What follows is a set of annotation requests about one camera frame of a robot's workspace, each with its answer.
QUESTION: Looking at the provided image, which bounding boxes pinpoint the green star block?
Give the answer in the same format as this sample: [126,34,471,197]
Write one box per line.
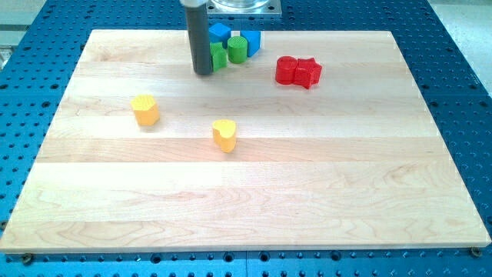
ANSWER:
[210,42,228,72]

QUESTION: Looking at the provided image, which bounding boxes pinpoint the red star block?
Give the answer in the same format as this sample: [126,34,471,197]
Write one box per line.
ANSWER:
[293,58,323,89]

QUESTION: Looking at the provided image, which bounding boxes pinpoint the yellow heart block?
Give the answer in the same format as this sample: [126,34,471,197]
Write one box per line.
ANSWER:
[212,119,237,153]

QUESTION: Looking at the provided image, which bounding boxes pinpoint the wooden board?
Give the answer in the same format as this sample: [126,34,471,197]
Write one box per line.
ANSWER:
[1,29,490,253]

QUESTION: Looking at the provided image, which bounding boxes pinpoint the red cylinder block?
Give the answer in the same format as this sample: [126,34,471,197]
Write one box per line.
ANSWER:
[275,56,298,85]

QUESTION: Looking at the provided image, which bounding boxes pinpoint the green cylinder block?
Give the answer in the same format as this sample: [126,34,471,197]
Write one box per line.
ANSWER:
[228,36,248,64]

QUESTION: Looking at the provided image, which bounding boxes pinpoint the blue angular block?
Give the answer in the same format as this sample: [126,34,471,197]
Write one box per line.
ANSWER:
[240,31,261,58]

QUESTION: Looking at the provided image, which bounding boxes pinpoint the yellow hexagon block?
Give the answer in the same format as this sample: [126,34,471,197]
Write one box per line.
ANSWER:
[130,95,160,126]

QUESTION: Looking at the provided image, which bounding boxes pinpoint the blue cube block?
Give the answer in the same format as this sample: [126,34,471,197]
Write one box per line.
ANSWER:
[208,23,231,48]

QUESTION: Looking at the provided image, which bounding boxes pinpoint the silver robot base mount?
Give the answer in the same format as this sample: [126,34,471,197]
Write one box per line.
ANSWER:
[207,0,282,18]

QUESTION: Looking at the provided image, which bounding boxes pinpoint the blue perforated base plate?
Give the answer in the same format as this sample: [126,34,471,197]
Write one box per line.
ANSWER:
[1,1,491,276]

